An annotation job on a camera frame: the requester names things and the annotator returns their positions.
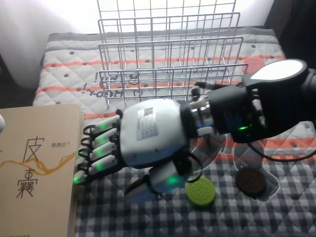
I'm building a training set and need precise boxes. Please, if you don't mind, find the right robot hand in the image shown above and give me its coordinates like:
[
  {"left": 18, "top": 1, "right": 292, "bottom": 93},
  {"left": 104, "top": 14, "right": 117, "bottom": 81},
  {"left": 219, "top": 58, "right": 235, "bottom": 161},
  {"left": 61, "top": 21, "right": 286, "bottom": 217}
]
[{"left": 73, "top": 98, "right": 202, "bottom": 204}]

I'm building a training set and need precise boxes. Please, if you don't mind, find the beige paperback book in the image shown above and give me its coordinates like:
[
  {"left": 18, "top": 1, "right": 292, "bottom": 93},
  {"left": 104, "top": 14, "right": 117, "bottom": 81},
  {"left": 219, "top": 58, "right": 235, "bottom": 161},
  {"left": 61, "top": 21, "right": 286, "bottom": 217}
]
[{"left": 0, "top": 103, "right": 85, "bottom": 237}]

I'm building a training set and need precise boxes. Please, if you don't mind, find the green toy sandwich cookie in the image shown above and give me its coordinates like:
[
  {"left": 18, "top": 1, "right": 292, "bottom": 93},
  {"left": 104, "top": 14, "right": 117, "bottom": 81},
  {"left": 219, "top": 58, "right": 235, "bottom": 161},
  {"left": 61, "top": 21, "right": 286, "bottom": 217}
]
[{"left": 185, "top": 178, "right": 216, "bottom": 207}]

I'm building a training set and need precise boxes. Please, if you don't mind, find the grey quilt with bear print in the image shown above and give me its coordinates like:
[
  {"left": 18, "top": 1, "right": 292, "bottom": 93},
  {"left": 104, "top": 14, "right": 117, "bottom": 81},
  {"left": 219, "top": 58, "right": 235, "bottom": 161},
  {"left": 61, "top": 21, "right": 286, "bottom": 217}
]
[{"left": 34, "top": 26, "right": 316, "bottom": 237}]

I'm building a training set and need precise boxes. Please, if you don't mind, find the brown toy sandwich cookie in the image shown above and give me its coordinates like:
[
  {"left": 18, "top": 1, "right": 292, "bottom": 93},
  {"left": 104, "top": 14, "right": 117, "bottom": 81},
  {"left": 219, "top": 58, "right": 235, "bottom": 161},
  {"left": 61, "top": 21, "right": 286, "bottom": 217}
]
[{"left": 236, "top": 167, "right": 267, "bottom": 198}]

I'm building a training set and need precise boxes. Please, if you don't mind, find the pink toy cookie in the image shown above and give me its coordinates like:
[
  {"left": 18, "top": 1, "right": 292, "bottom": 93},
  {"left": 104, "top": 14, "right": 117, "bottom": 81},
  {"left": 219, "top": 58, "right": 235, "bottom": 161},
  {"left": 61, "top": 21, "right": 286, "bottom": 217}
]
[{"left": 243, "top": 57, "right": 267, "bottom": 76}]

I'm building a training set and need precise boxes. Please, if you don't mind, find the white wire rack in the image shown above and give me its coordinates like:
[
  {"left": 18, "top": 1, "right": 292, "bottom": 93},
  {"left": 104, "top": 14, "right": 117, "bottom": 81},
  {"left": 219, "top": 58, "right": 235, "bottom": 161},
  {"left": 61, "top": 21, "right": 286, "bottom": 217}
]
[{"left": 97, "top": 0, "right": 249, "bottom": 111}]

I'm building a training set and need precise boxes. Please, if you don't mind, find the thin black cable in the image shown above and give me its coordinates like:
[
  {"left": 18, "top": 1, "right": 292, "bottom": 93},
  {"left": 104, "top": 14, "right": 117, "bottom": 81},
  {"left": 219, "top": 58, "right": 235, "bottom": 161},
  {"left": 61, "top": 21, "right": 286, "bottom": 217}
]
[{"left": 248, "top": 141, "right": 316, "bottom": 163}]

